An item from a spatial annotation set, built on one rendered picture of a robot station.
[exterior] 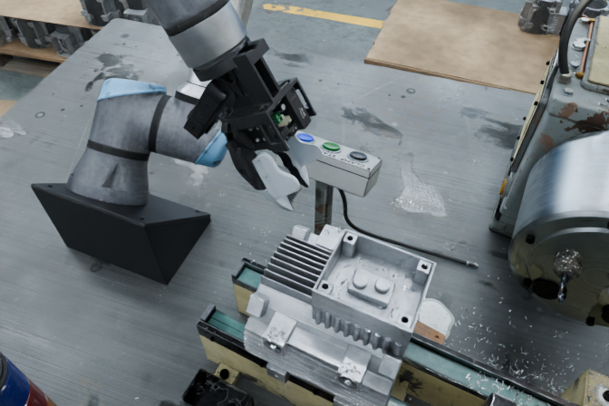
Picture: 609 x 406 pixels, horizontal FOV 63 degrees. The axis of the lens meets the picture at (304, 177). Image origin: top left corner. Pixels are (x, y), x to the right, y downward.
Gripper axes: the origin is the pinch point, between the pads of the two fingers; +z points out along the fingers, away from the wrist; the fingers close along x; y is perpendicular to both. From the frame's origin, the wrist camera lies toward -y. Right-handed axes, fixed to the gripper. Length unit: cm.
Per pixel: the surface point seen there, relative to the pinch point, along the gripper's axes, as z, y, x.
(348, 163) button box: 8.5, -2.9, 16.2
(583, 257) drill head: 27.2, 28.2, 14.7
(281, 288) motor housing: 8.0, -0.3, -9.8
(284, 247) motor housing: 6.3, -2.3, -4.4
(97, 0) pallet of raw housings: -26, -179, 116
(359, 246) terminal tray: 9.0, 7.1, -1.3
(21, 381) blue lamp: -6.9, -8.0, -33.8
